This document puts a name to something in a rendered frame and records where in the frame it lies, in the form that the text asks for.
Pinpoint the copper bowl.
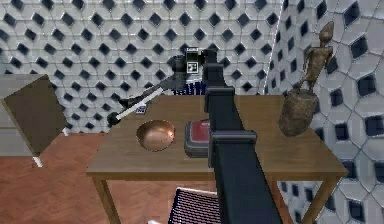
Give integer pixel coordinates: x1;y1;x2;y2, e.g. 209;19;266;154
135;119;177;153

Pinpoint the bronze figure statue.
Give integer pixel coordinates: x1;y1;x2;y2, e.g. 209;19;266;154
278;21;335;138

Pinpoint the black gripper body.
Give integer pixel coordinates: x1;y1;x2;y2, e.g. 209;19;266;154
165;54;188;93

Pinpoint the dark striped chair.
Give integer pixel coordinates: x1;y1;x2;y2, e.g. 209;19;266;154
167;187;223;224

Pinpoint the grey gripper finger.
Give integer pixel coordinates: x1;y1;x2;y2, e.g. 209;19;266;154
106;85;166;128
118;75;175;109

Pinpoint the dark blue striped object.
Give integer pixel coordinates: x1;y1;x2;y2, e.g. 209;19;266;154
173;79;207;97

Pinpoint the red and grey box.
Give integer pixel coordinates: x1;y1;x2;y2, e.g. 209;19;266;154
183;119;212;159

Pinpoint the brown wooden table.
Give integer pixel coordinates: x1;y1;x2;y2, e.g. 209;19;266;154
85;94;349;224

